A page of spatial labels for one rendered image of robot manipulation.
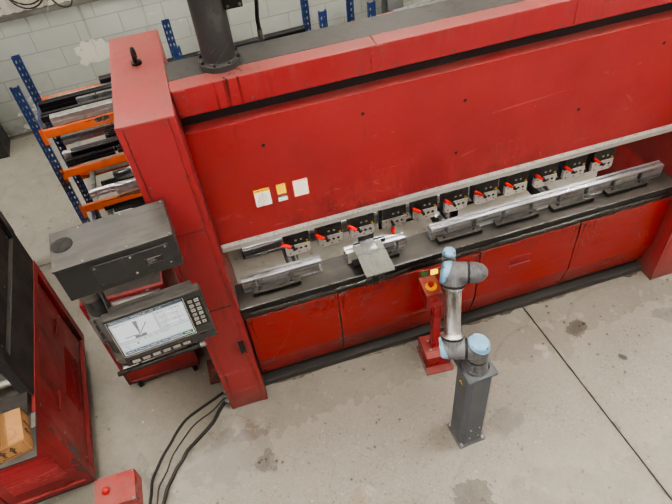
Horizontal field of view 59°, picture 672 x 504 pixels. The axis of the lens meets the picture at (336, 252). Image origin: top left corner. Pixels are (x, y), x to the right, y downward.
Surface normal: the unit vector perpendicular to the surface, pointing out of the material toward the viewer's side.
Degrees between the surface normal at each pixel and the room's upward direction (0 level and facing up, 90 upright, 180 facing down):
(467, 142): 90
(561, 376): 0
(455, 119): 90
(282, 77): 90
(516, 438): 0
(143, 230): 0
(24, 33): 90
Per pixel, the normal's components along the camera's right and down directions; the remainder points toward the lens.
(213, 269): 0.29, 0.68
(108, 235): -0.08, -0.68
